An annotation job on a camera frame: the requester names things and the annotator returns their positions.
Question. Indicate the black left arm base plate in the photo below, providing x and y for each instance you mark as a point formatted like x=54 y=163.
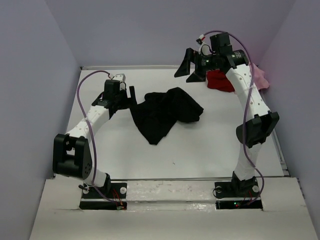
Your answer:
x=114 y=200

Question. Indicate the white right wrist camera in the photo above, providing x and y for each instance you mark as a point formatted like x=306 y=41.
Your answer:
x=204 y=48

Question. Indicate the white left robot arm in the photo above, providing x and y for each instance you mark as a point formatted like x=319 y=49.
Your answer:
x=71 y=151

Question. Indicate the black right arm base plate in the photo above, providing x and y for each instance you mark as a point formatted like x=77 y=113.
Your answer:
x=228 y=199

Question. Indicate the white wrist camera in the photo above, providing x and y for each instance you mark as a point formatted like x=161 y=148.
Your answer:
x=122 y=79
x=204 y=48

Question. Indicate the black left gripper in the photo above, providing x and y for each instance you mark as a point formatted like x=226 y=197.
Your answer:
x=132 y=100

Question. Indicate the pink t-shirt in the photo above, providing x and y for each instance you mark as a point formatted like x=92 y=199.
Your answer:
x=259 y=78

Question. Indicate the black t-shirt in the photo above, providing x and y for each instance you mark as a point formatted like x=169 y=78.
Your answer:
x=159 y=112

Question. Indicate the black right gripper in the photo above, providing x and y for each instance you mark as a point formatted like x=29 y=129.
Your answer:
x=185 y=68

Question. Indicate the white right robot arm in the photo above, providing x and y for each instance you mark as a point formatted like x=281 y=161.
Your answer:
x=258 y=120

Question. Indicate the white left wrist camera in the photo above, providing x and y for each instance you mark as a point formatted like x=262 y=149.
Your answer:
x=122 y=79

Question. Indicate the red t-shirt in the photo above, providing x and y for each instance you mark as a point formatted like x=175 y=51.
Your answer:
x=217 y=80

